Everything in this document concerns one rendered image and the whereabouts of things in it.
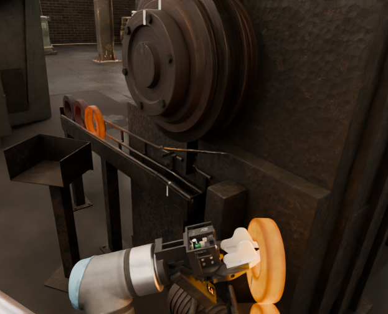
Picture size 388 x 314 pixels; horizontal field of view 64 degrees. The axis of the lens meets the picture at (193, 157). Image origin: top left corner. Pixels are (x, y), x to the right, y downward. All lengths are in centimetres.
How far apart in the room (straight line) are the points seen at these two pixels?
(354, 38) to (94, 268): 69
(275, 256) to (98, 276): 32
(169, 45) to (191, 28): 7
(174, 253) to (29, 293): 128
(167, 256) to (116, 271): 10
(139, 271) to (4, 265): 145
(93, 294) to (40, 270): 127
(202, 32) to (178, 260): 52
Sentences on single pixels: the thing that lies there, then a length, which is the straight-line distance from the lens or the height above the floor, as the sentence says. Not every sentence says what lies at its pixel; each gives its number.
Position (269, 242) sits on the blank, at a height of 90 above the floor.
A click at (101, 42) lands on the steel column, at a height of 44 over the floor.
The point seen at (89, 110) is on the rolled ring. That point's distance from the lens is 167.
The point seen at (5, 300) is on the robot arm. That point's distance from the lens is 61.
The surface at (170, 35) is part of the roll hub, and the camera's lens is 81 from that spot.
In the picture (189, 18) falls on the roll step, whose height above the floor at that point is 124.
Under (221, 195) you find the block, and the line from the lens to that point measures 88.
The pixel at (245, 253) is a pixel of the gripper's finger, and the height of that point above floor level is 86.
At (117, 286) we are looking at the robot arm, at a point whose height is 81.
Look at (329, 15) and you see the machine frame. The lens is 80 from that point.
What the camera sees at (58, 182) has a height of 61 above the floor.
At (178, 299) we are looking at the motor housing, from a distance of 99.
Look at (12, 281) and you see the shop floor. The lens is 189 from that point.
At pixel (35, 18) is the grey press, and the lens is 380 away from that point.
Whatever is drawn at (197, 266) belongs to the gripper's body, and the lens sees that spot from 59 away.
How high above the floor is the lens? 127
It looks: 26 degrees down
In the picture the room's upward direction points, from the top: 3 degrees clockwise
